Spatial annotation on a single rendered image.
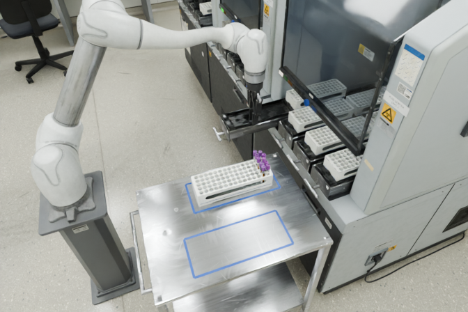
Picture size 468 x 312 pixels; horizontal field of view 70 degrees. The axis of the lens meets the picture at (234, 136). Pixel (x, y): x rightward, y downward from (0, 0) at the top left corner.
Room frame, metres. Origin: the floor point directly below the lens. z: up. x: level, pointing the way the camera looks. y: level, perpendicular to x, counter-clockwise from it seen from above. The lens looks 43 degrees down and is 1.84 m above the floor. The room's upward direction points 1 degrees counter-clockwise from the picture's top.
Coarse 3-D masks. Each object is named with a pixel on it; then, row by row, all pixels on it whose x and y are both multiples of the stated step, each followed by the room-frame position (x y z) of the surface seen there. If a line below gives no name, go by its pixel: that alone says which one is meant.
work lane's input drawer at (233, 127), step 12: (264, 108) 1.33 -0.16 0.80; (276, 108) 1.33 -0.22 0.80; (288, 108) 1.31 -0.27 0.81; (228, 120) 1.22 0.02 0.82; (240, 120) 1.24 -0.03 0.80; (264, 120) 1.23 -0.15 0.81; (276, 120) 1.24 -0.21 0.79; (216, 132) 1.21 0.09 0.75; (228, 132) 1.16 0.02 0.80; (240, 132) 1.17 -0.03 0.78; (252, 132) 1.20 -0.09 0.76
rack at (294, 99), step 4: (288, 92) 1.37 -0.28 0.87; (292, 92) 1.37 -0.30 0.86; (296, 92) 1.38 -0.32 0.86; (288, 96) 1.36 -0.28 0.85; (292, 96) 1.34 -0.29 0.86; (296, 96) 1.34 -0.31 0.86; (288, 100) 1.35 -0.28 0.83; (292, 100) 1.32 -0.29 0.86; (296, 100) 1.30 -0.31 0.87; (300, 100) 1.30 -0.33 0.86; (292, 104) 1.31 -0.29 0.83; (296, 104) 1.29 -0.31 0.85; (300, 104) 1.34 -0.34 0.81; (292, 108) 1.31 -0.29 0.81; (296, 108) 1.30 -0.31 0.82
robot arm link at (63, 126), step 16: (96, 0) 1.11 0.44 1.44; (112, 0) 1.13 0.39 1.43; (80, 48) 1.11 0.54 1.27; (96, 48) 1.11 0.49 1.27; (80, 64) 1.09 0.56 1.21; (96, 64) 1.11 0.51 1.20; (64, 80) 1.11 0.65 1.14; (80, 80) 1.08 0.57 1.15; (64, 96) 1.07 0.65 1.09; (80, 96) 1.07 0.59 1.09; (64, 112) 1.04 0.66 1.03; (80, 112) 1.07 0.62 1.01; (48, 128) 1.01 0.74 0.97; (64, 128) 1.02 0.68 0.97; (80, 128) 1.07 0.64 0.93; (48, 144) 0.97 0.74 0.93; (64, 144) 0.98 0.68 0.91
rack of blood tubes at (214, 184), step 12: (228, 168) 0.87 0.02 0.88; (240, 168) 0.86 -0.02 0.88; (252, 168) 0.86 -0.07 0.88; (192, 180) 0.81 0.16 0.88; (204, 180) 0.80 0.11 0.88; (216, 180) 0.81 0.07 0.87; (228, 180) 0.81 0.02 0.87; (240, 180) 0.80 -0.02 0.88; (252, 180) 0.80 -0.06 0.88; (204, 192) 0.75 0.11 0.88; (216, 192) 0.75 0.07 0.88; (228, 192) 0.79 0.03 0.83; (204, 204) 0.74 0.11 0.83
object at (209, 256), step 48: (144, 192) 0.80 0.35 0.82; (192, 192) 0.80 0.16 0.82; (288, 192) 0.79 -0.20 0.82; (144, 240) 0.60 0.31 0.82; (192, 240) 0.60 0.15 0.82; (240, 240) 0.59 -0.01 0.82; (288, 240) 0.59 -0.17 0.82; (144, 288) 0.46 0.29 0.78; (192, 288) 0.44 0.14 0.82; (240, 288) 0.66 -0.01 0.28; (288, 288) 0.65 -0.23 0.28
